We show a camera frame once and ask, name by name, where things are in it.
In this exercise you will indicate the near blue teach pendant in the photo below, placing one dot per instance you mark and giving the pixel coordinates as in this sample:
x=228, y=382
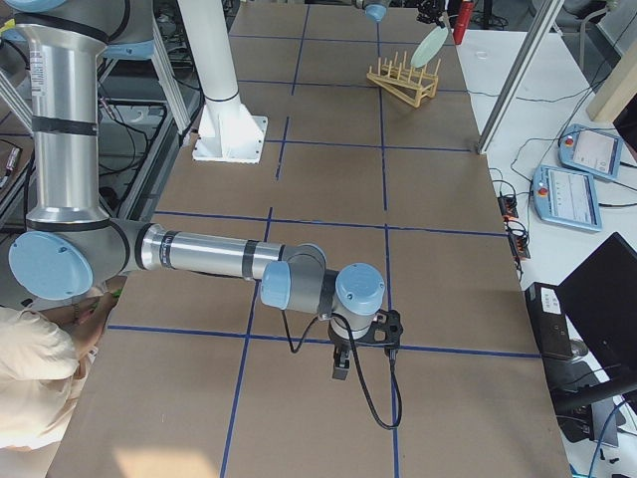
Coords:
x=566, y=197

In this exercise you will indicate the black monitor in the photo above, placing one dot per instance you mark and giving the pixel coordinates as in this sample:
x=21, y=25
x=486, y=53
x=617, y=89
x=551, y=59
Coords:
x=599, y=298

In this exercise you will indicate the orange black usb hub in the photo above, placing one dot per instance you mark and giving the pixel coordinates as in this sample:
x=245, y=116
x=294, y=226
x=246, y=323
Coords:
x=508, y=206

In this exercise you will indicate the black computer box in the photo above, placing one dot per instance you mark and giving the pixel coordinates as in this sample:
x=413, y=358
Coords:
x=549, y=326

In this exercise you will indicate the green ceramic plate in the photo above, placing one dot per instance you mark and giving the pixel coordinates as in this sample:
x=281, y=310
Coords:
x=429, y=47

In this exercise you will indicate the wooden plate rack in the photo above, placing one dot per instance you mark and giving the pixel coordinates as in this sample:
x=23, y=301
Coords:
x=407, y=83

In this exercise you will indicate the red cylinder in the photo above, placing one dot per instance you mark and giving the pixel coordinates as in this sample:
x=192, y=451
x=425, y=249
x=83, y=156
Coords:
x=463, y=20

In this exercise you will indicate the person in beige shirt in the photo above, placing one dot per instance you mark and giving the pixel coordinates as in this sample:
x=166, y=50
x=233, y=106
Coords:
x=46, y=356

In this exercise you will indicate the aluminium frame post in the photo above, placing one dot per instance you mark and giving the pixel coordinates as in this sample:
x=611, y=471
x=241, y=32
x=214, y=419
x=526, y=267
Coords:
x=541, y=25

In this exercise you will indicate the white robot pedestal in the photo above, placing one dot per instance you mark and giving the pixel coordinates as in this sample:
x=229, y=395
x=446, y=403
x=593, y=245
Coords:
x=227, y=131

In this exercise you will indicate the blue teach pendant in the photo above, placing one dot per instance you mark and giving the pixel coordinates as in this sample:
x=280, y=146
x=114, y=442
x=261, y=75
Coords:
x=566, y=197
x=591, y=150

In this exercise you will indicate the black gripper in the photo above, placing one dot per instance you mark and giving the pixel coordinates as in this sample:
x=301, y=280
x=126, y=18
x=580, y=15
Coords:
x=339, y=344
x=429, y=11

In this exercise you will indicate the far blue teach pendant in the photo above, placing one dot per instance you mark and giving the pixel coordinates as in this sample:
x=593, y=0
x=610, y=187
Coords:
x=591, y=150

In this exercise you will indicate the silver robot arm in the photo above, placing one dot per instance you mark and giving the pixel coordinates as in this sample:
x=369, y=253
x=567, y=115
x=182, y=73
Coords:
x=91, y=222
x=376, y=9

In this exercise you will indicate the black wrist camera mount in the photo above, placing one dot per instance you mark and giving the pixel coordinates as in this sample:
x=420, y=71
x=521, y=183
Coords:
x=385, y=330

